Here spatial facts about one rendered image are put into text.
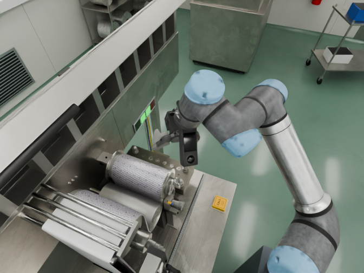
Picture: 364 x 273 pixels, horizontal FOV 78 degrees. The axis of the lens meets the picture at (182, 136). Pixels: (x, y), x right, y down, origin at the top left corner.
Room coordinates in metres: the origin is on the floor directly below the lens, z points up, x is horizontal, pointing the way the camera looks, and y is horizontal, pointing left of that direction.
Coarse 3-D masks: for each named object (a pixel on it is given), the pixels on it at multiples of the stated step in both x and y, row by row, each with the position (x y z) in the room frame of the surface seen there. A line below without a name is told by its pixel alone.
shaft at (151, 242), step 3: (150, 240) 0.20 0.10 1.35; (153, 240) 0.20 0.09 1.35; (147, 243) 0.19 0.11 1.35; (150, 243) 0.19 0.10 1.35; (153, 243) 0.19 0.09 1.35; (156, 243) 0.19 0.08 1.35; (147, 246) 0.18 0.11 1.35; (153, 246) 0.18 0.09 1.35; (156, 246) 0.18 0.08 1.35; (159, 246) 0.18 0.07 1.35; (162, 246) 0.18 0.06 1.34; (159, 249) 0.17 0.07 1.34; (162, 249) 0.17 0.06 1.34
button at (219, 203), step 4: (216, 196) 0.54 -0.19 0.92; (216, 200) 0.51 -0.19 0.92; (220, 200) 0.51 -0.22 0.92; (224, 200) 0.51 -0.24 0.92; (216, 204) 0.49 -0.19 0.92; (220, 204) 0.49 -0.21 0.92; (224, 204) 0.49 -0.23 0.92; (216, 208) 0.47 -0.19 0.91; (220, 208) 0.47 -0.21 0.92; (224, 208) 0.47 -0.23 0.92
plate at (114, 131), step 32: (160, 64) 1.15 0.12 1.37; (128, 96) 0.83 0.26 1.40; (160, 96) 1.12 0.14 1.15; (96, 128) 0.61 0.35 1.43; (128, 128) 0.78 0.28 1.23; (64, 160) 0.44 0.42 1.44; (96, 160) 0.54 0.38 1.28; (64, 192) 0.38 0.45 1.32; (32, 224) 0.25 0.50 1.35; (0, 256) 0.15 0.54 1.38; (32, 256) 0.17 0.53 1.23
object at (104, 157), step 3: (102, 153) 0.58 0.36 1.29; (105, 153) 0.58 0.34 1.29; (108, 153) 0.58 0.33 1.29; (102, 156) 0.56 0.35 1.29; (105, 156) 0.56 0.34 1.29; (108, 156) 0.56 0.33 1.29; (111, 156) 0.56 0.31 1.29; (99, 159) 0.55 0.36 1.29; (102, 159) 0.55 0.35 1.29; (105, 159) 0.55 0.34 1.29; (108, 159) 0.55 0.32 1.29; (102, 162) 0.53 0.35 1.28; (105, 162) 0.53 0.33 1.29
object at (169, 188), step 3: (171, 177) 0.47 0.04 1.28; (168, 180) 0.44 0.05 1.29; (171, 180) 0.44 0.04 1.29; (174, 180) 0.46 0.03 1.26; (168, 183) 0.43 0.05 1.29; (171, 183) 0.43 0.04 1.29; (168, 186) 0.42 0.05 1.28; (171, 186) 0.43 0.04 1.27; (165, 189) 0.41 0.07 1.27; (168, 189) 0.41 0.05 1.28; (171, 189) 0.43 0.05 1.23; (165, 192) 0.41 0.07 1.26; (168, 192) 0.40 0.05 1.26; (171, 192) 0.42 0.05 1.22; (168, 195) 0.40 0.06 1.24
